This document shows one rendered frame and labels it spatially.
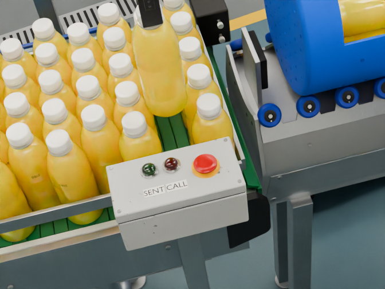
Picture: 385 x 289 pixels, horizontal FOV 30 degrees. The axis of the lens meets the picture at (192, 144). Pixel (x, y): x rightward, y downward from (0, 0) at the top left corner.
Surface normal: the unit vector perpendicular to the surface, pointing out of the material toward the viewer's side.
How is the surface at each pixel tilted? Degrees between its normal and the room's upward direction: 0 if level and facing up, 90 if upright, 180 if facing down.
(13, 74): 0
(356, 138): 71
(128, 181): 0
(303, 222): 90
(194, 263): 90
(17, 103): 0
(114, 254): 90
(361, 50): 82
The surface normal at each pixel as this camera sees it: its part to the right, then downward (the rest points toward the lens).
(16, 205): 0.79, 0.41
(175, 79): 0.62, 0.56
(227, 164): -0.11, -0.63
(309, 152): 0.17, 0.48
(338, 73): 0.23, 0.82
